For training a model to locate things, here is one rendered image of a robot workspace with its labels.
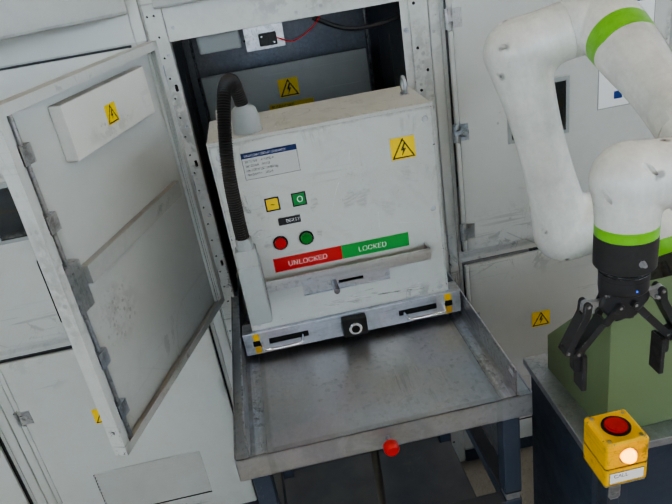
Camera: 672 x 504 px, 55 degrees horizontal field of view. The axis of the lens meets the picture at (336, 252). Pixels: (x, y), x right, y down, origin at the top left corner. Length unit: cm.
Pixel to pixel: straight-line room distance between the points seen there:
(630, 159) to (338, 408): 78
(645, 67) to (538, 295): 109
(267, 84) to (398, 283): 104
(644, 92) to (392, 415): 76
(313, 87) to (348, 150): 96
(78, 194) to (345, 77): 125
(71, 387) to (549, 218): 143
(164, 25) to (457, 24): 73
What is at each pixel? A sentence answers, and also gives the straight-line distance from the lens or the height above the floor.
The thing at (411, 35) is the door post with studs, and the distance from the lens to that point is 176.
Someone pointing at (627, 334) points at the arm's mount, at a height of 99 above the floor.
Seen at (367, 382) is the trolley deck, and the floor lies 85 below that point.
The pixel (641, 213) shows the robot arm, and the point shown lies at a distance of 100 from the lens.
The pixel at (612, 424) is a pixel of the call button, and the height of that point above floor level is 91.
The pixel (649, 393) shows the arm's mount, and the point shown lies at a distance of 146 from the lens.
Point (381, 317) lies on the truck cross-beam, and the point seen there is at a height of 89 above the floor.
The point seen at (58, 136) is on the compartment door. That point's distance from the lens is 135.
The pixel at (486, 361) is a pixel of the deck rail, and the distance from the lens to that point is 149.
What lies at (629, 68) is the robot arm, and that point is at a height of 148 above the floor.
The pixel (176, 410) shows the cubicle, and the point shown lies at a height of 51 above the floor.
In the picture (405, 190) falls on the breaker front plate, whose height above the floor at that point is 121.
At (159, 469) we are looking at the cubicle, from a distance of 228.
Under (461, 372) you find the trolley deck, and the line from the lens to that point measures 147.
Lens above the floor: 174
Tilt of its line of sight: 26 degrees down
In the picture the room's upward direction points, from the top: 10 degrees counter-clockwise
